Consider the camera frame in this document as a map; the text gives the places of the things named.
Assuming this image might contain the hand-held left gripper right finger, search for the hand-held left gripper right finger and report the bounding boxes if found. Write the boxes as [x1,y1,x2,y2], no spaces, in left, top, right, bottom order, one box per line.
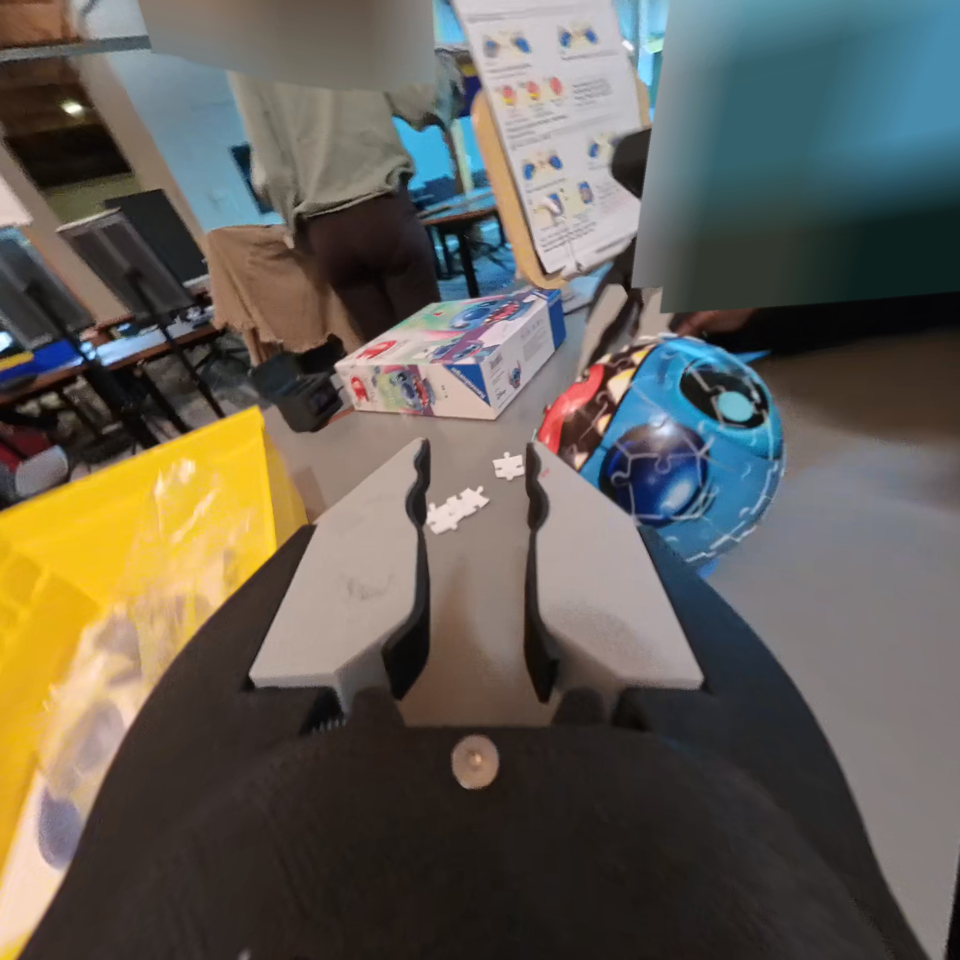
[523,441,706,706]

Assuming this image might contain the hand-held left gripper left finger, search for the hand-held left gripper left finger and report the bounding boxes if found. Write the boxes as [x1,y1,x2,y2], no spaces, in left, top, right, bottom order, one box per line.
[247,437,434,714]

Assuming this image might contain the blue puzzle ball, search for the blue puzzle ball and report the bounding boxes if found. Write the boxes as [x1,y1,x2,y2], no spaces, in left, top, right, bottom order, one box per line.
[534,333,787,575]

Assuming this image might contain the colourful cardboard puzzle box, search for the colourful cardboard puzzle box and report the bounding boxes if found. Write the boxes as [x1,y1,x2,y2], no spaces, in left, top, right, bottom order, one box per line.
[333,287,567,421]

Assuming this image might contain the yellow plastic storage bin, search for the yellow plastic storage bin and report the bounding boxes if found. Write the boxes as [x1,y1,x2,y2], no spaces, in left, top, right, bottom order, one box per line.
[0,405,310,901]

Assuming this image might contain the black battery device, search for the black battery device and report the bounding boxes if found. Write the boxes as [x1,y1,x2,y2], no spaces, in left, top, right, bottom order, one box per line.
[251,336,348,435]

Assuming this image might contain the clear plastic bag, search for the clear plastic bag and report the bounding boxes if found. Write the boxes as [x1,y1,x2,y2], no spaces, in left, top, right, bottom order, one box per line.
[0,453,282,960]

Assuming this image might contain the beige fringed cloth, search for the beige fringed cloth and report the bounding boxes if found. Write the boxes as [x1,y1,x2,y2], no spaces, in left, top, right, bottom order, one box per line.
[204,223,354,361]

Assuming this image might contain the black tripod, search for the black tripod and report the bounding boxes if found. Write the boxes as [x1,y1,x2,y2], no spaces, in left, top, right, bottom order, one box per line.
[120,262,226,421]

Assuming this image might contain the background table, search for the background table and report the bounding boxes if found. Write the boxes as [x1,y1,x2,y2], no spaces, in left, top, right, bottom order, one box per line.
[416,187,505,300]

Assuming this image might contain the black monitor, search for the black monitor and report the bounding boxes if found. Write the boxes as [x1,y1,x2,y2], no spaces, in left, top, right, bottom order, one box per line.
[58,187,211,324]

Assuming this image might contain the printed instruction sheet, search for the printed instruction sheet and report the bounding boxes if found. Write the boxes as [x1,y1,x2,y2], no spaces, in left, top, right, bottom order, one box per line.
[452,0,654,276]

